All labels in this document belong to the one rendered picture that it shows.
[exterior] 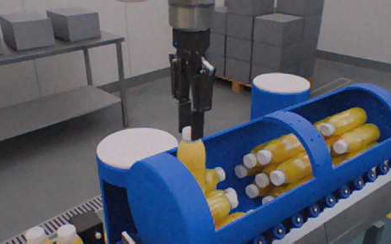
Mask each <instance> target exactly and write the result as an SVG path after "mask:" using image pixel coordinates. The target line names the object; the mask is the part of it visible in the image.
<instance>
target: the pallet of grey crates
mask: <svg viewBox="0 0 391 244"><path fill-rule="evenodd" d="M274 2H275V0H225V6H219V7H215V24H214V25H212V27H210V45H209V48H208V49H207V50H206V57H207V59H208V60H207V62H208V63H209V65H210V66H213V65H215V67H216V72H215V76H214V79H218V78H222V79H227V80H230V81H232V91H233V92H243V91H245V90H247V89H249V88H252V86H253V80H254V79H255V78H256V77H257V76H259V75H265V74H273V73H278V74H287V75H297V76H299V77H301V78H305V79H306V80H307V81H308V82H309V83H310V88H312V85H313V80H314V77H313V74H314V67H315V59H316V57H315V55H316V49H317V43H318V35H319V33H320V28H321V20H322V8H323V3H324V0H276V7H274Z"/></svg>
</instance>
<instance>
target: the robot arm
mask: <svg viewBox="0 0 391 244"><path fill-rule="evenodd" d="M115 1H117V2H121V3H140V2H146V1H149V0H115ZM168 24H169V25H170V26H171V27H174V28H172V45H173V47H174V48H176V49H177V50H176V53H172V54H169V60H170V71H171V96H172V97H173V98H175V99H176V101H177V103H178V132H179V133H182V130H183V129H184V128H185V127H188V126H190V140H191V141H196V140H199V139H201V138H203V137H204V112H206V111H209V110H212V95H213V85H214V76H215V72H216V67H215V65H213V66H210V65H209V63H208V62H207V60H208V59H207V57H206V50H207V49H208V48H209V45H210V27H212V25H214V24H215V0H168ZM194 75H195V76H194ZM190 82H191V89H192V95H193V110H191V104H192V103H191V102H190V101H191V99H190V97H189V92H190ZM188 101H189V102H188Z"/></svg>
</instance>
